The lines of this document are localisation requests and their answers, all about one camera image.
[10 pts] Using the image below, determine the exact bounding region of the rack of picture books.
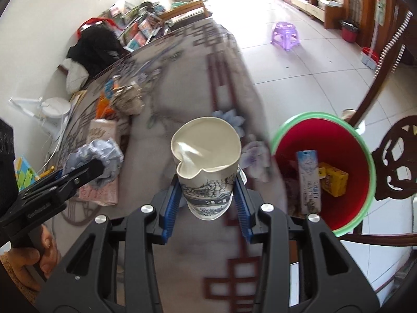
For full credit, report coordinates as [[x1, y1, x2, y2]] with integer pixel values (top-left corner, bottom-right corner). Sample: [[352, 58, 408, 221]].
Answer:
[[107, 2, 170, 53]]

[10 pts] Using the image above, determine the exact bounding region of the grey plastic bag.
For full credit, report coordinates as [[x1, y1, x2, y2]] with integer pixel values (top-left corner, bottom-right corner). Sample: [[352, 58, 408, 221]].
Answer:
[[64, 139, 125, 190]]

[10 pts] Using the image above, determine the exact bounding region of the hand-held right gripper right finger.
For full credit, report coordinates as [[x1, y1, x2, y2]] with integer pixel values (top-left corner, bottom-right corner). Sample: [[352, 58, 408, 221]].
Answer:
[[233, 172, 381, 313]]

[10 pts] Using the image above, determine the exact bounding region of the person's left hand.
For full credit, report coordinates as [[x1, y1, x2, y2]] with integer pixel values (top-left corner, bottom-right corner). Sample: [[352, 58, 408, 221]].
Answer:
[[0, 226, 62, 292]]

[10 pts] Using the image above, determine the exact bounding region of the blue yellow green toy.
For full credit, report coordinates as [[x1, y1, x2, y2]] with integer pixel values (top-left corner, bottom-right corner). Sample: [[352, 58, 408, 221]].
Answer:
[[15, 156, 36, 191]]

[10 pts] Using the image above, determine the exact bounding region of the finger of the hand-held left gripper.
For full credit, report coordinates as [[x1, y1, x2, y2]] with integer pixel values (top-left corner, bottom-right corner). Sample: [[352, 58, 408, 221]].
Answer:
[[16, 159, 105, 204]]

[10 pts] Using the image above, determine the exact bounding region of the purple plastic stool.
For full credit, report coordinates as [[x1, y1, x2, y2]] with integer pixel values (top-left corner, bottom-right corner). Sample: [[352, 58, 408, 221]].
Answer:
[[271, 22, 301, 51]]

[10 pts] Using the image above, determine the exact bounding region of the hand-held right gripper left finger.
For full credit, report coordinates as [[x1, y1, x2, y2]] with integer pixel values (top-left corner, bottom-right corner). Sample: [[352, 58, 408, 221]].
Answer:
[[36, 179, 182, 313]]

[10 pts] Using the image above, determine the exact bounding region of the floral printed tablecloth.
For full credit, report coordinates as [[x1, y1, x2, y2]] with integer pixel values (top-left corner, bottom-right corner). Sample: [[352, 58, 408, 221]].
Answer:
[[42, 18, 294, 313]]

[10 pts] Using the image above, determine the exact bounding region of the white cloth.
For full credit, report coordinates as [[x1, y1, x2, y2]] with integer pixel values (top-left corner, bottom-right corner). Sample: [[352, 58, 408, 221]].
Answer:
[[62, 58, 90, 92]]

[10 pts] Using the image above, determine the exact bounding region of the red bucket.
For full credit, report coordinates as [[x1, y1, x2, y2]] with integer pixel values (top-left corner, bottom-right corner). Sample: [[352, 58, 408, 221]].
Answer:
[[339, 20, 360, 43]]

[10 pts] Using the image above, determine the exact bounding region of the white desk lamp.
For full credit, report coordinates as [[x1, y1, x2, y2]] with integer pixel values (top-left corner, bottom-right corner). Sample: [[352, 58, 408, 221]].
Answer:
[[9, 96, 71, 131]]

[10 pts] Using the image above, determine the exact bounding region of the black jacket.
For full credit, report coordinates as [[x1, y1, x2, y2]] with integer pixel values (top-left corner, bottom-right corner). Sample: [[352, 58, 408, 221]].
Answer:
[[67, 26, 129, 75]]

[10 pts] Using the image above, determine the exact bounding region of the red dustpan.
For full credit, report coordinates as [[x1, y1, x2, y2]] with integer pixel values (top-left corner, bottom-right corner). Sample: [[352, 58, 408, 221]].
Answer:
[[361, 47, 380, 69]]

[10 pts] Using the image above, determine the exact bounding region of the blue white drink carton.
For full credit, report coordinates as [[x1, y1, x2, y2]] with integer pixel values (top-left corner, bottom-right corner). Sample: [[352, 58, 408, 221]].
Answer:
[[295, 150, 322, 216]]

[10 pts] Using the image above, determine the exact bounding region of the crumpled grey printed paper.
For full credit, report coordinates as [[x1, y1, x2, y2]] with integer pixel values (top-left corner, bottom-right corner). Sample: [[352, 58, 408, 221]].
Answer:
[[112, 83, 145, 115]]

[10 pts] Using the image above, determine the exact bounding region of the pink plastic bag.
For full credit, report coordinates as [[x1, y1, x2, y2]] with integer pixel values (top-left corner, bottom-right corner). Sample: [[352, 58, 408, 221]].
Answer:
[[76, 170, 121, 206]]

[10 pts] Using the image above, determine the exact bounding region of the wooden sofa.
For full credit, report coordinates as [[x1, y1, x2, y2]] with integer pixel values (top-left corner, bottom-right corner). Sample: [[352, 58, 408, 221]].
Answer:
[[160, 0, 212, 27]]

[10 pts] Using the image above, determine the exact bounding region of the low television cabinet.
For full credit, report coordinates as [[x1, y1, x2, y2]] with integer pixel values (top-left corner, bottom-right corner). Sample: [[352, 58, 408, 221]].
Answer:
[[274, 0, 342, 23]]

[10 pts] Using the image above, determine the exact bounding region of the yellow-edged picture book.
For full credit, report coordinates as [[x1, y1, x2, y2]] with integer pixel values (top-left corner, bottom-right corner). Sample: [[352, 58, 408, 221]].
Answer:
[[70, 89, 88, 111]]

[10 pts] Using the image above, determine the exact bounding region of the orange snack bag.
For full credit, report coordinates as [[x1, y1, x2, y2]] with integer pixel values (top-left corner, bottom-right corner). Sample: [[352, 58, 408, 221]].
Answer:
[[95, 77, 119, 119]]

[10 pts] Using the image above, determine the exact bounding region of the red bin with green rim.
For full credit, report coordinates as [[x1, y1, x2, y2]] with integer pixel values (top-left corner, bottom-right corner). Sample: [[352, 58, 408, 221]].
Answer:
[[270, 112, 377, 238]]

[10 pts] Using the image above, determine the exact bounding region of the carved dark wooden chair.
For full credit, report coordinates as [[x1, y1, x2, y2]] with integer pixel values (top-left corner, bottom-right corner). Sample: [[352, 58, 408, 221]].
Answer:
[[339, 114, 417, 246]]

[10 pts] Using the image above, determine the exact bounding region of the yellow drink carton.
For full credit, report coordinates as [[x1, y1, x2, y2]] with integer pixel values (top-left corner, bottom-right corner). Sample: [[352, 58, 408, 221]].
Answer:
[[317, 162, 349, 198]]

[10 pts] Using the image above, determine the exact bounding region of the red bag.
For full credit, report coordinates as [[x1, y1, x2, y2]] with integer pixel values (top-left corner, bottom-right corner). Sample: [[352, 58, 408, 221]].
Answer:
[[76, 18, 118, 38]]

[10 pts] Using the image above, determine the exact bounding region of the white blue printed paper cup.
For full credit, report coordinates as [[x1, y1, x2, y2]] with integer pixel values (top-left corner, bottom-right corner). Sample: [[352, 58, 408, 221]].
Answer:
[[171, 116, 242, 221]]

